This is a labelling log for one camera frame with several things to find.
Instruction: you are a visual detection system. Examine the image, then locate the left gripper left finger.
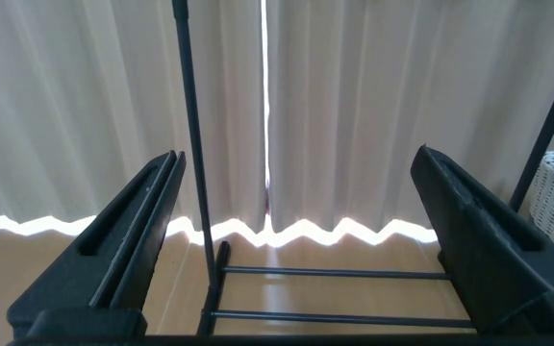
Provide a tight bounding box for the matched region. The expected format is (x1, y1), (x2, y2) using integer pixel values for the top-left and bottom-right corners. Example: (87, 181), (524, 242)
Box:
(6, 149), (188, 337)

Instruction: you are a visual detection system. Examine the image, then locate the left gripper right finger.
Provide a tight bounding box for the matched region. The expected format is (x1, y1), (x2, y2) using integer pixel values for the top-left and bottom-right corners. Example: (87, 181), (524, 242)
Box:
(410, 143), (554, 335)

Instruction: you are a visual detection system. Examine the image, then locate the black clothes rack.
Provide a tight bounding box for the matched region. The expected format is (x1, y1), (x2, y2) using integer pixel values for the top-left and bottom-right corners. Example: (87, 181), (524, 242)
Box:
(170, 0), (554, 337)

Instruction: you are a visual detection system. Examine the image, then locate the beige curtain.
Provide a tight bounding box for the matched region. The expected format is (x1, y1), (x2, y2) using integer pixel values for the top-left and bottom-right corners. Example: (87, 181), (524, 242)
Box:
(0, 0), (554, 236)

